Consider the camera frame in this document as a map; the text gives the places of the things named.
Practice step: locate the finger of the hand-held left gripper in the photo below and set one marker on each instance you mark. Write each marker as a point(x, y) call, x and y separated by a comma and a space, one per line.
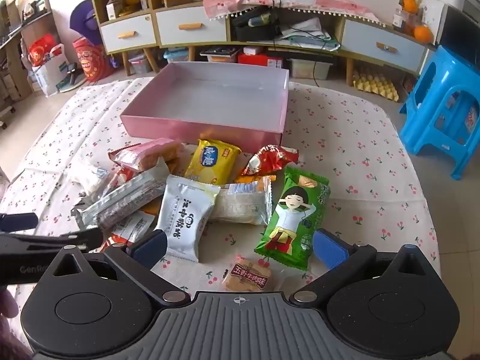
point(56, 240)
point(17, 220)

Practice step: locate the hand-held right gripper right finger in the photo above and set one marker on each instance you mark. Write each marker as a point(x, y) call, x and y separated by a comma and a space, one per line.
point(330, 249)

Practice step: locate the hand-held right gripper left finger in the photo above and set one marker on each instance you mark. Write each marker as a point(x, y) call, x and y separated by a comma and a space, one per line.
point(150, 249)

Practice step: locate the white grey snack packet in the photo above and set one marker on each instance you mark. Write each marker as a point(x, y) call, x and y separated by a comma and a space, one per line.
point(183, 219)

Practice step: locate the green snack packet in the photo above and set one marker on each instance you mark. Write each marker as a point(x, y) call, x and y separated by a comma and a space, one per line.
point(294, 213)

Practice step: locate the silver long bar packet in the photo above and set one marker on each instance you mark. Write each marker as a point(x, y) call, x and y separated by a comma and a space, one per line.
point(123, 198)

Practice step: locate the clear white snack packet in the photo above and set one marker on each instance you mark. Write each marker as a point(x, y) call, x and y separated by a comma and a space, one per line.
point(92, 178)

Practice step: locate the small brown snack packet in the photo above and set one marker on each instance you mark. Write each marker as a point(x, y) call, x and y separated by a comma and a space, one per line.
point(245, 277)

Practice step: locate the pink cake packet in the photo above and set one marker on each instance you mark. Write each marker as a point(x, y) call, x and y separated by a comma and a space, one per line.
point(150, 153)

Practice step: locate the clear rice cracker packet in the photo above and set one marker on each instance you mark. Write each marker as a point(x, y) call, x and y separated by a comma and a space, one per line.
point(240, 202)

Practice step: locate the yellow snack packet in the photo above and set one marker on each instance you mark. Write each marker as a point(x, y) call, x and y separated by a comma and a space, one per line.
point(215, 163)

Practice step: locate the red snack packet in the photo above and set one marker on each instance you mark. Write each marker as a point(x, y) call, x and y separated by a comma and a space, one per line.
point(268, 159)

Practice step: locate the pink cardboard box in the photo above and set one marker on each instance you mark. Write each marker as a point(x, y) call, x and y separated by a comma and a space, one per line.
point(210, 97)

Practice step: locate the person's left forearm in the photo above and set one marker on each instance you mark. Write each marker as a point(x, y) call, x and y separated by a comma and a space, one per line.
point(13, 341)

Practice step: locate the person's left hand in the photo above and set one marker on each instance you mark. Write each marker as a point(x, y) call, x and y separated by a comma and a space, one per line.
point(7, 304)

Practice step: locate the cherry print blanket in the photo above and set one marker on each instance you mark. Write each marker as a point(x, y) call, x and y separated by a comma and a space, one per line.
point(367, 165)

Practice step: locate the white shopping bag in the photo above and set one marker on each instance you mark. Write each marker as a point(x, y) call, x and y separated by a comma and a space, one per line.
point(50, 75)

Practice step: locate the yellow egg tray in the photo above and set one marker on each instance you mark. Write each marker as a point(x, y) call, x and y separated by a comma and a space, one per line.
point(375, 84)

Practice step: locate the red gift bag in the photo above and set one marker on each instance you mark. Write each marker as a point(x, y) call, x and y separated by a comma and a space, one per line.
point(39, 50)

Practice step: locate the wooden shelf unit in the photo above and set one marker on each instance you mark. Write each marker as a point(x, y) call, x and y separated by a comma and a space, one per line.
point(22, 45)

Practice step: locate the red round bag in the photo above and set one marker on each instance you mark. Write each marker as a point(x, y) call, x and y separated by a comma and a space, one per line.
point(90, 60)

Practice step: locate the small clear storage bin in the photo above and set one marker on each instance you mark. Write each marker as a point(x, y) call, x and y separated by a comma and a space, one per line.
point(138, 65)

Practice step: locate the blue plastic stool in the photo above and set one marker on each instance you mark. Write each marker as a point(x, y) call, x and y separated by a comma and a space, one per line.
point(442, 93)

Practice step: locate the clear bin with blue lid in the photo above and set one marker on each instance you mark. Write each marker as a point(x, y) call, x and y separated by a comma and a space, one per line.
point(176, 57)

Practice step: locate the red box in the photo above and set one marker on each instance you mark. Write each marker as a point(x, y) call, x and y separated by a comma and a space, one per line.
point(260, 60)

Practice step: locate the clear bin with black lid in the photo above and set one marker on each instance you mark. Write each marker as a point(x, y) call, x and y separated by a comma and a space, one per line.
point(219, 53)

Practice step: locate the pale cabinet drawer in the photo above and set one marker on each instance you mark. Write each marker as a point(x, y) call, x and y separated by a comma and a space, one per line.
point(382, 47)
point(191, 26)
point(129, 33)

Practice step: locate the purple hat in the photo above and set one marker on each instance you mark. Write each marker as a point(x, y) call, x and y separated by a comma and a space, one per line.
point(84, 18)

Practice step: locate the folded white green cloth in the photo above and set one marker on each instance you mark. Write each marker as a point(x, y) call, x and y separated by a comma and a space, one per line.
point(307, 35)

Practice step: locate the wooden cabinet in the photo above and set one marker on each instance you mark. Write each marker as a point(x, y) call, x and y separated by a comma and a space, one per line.
point(210, 39)

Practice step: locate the orange fruit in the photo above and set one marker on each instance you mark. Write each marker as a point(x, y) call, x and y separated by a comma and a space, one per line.
point(423, 33)
point(407, 3)

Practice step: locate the black storage box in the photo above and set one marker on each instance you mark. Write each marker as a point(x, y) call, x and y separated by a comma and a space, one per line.
point(255, 26)

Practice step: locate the pink cherry cloth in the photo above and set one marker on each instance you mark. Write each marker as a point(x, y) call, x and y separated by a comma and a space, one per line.
point(300, 2)

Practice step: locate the black television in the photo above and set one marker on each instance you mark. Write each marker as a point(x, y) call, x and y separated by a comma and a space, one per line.
point(459, 33)

